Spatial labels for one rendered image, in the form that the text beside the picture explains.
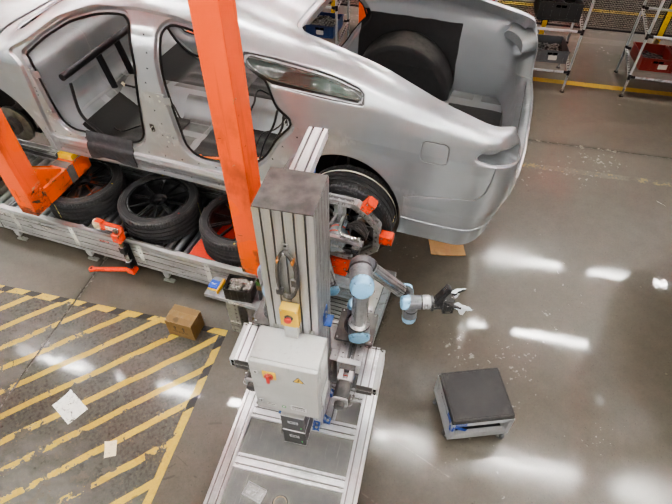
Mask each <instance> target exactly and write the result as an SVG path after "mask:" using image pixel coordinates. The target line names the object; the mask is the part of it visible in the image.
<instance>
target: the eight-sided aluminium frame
mask: <svg viewBox="0 0 672 504"><path fill-rule="evenodd" d="M329 203H330V204H336V205H339V206H344V207H347V208H352V209H355V210H356V211H357V212H358V213H359V214H360V215H361V216H362V217H363V218H364V219H365V220H366V221H367V223H368V224H369V225H370V226H371V227H372V228H373V229H374V230H373V243H372V244H370V245H368V246H366V247H364V248H361V250H360V253H359V255H360V254H365V255H371V254H373V253H375V252H378V249H379V247H380V244H379V243H378V242H379V235H380V233H381V227H382V222H381V221H380V219H378V218H377V217H376V216H375V215H374V214H373V213H372V212H371V213H370V214H368V215H367V214H365V213H364V212H363V211H362V210H360V208H361V205H362V203H363V202H362V201H361V200H360V199H357V198H352V197H347V196H343V195H338V194H334V193H331V192H330V193H329ZM330 255H333V256H336V257H340V258H344V259H348V260H352V254H351V250H348V249H344V248H343V249H342V251H340V252H332V251H330Z"/></svg>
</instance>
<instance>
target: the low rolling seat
mask: <svg viewBox="0 0 672 504"><path fill-rule="evenodd" d="M434 392H435V396H436V398H435V399H434V400H433V404H434V405H438V408H439V412H440V416H441V420H442V424H443V427H444V429H443V430H442V432H441V433H442V435H443V436H444V437H445V438H446V439H447V440H448V439H459V438H468V437H478V436H487V435H495V436H496V437H497V438H498V439H501V440H502V439H503V438H504V433H508V431H509V429H510V427H511V426H512V424H513V422H514V420H515V413H514V410H513V408H512V405H511V402H510V399H509V396H508V394H507V391H506V388H505V385H504V383H503V380H502V377H501V374H500V371H499V369H498V368H497V367H496V368H486V369H476V370H466V371H456V372H446V373H440V375H438V378H437V381H436V385H435V388H434Z"/></svg>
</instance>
